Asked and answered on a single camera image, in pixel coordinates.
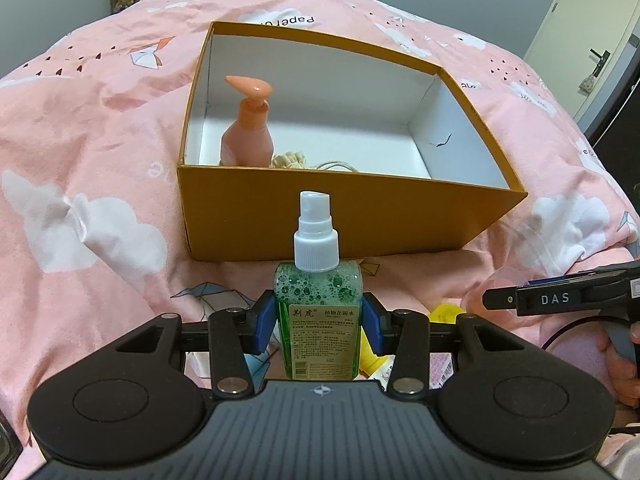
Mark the white door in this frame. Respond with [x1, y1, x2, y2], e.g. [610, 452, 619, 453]
[522, 0, 640, 126]

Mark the orange cardboard box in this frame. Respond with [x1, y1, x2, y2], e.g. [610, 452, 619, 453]
[177, 21, 529, 263]

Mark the black cable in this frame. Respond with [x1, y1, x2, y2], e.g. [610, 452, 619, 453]
[540, 315, 608, 352]

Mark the orange pump bottle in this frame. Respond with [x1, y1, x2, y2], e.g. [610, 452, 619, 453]
[220, 75, 276, 167]

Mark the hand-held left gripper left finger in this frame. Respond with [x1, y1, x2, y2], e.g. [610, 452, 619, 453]
[112, 290, 278, 396]

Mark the person's right hand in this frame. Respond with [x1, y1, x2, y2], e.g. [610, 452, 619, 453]
[597, 321, 640, 407]

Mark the green spray bottle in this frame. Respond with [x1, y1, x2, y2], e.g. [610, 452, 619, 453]
[273, 191, 363, 381]

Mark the black door handle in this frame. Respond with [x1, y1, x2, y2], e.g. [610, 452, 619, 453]
[590, 48, 612, 79]

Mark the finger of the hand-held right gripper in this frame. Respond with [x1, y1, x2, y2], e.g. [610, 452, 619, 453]
[482, 284, 519, 311]
[522, 267, 631, 289]

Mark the pink printed blanket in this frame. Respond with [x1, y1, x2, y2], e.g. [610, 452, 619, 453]
[0, 0, 640, 480]

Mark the yellow case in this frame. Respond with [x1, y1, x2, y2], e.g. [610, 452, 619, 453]
[360, 302, 463, 376]

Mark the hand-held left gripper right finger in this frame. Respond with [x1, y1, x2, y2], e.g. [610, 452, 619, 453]
[361, 291, 526, 397]

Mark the pink tin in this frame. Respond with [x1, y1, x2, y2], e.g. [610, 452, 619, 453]
[427, 352, 458, 391]

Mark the small white printed tube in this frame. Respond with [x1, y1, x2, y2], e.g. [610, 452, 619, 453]
[370, 367, 397, 392]

